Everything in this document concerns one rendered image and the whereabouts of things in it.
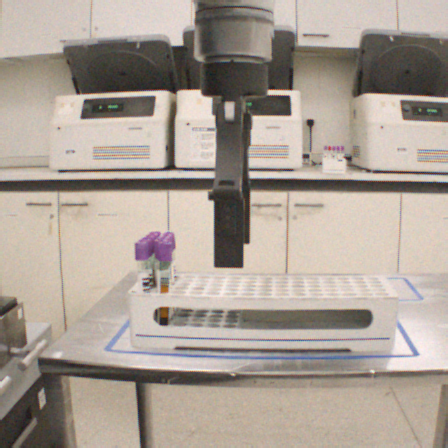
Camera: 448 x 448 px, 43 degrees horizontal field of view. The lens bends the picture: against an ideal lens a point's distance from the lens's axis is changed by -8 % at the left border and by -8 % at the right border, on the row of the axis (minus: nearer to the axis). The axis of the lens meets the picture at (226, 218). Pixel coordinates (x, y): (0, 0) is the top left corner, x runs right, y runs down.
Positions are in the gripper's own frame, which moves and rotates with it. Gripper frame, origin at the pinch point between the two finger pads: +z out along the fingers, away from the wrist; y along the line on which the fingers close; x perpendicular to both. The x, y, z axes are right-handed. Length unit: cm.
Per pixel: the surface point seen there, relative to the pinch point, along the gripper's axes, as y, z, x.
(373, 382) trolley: -11.1, 12.2, -15.2
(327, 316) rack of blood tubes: 4.5, 9.7, -11.3
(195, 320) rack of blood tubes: -1.3, 8.7, 4.2
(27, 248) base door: 188, 39, 110
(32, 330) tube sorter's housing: 21.5, 19.6, 35.4
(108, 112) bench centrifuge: 192, -23, 70
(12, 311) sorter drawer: 9.5, 12.6, 33.0
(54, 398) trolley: -10.9, 15.9, 18.9
